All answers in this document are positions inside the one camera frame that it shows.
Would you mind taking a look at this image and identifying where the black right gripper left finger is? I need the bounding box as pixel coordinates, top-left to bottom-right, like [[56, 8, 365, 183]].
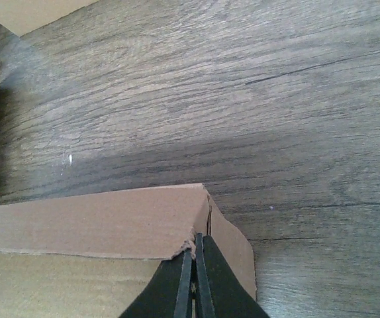
[[120, 250, 193, 318]]

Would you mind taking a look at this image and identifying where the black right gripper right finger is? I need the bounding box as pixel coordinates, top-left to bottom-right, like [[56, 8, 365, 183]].
[[195, 233, 268, 318]]

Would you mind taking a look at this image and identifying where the small brown cardboard box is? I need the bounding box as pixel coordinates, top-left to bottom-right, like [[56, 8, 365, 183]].
[[0, 184, 257, 317]]

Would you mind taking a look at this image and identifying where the large folded cardboard box bottom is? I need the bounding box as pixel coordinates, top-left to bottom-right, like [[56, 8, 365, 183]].
[[0, 0, 96, 36]]

